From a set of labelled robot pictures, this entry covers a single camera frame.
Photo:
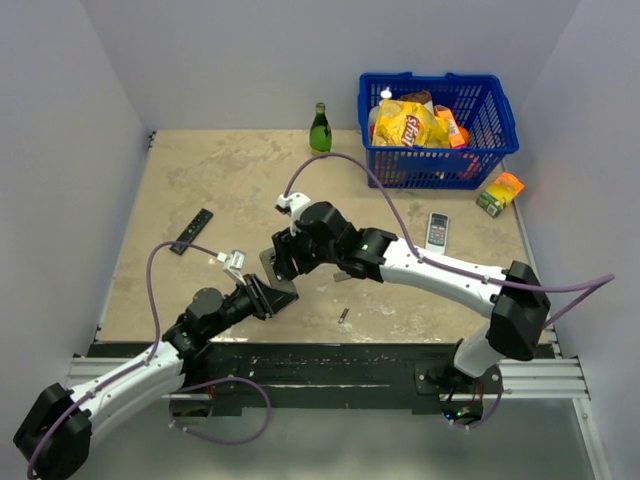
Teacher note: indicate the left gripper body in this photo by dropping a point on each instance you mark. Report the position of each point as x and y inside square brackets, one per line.
[257, 298]

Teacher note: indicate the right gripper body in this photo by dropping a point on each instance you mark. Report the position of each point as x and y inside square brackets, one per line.
[307, 252]

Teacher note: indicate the grey beige remote control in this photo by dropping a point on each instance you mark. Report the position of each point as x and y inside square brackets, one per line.
[267, 259]

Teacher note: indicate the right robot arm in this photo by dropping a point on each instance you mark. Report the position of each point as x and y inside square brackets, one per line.
[509, 298]

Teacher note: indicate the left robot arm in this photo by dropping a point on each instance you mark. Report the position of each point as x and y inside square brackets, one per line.
[57, 433]

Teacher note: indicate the black remote control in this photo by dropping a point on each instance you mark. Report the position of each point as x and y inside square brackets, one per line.
[190, 233]

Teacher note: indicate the white grey remote control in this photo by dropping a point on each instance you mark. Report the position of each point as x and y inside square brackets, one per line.
[437, 233]

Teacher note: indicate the AAA battery front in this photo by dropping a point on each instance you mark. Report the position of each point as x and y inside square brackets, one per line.
[343, 315]

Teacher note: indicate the green glass bottle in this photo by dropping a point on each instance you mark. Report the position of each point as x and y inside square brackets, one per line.
[320, 134]

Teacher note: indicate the yellow chips bag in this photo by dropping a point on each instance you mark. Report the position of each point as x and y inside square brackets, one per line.
[408, 124]

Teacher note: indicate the white bottle cap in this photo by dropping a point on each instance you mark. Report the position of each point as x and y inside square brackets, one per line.
[386, 94]

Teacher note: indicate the blue plastic shopping basket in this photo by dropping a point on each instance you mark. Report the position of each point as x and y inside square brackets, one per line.
[478, 103]

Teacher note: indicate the orange snack box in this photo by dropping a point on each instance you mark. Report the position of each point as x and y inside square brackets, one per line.
[458, 136]

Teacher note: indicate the brown snack package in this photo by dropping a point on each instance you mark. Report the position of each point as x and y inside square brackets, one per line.
[422, 97]

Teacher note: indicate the green orange carton box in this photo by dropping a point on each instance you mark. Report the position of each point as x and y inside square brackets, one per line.
[500, 194]

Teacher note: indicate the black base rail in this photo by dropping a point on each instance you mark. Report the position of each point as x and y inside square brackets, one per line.
[417, 377]

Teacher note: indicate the aluminium frame rail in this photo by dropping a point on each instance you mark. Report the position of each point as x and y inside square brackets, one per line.
[542, 378]

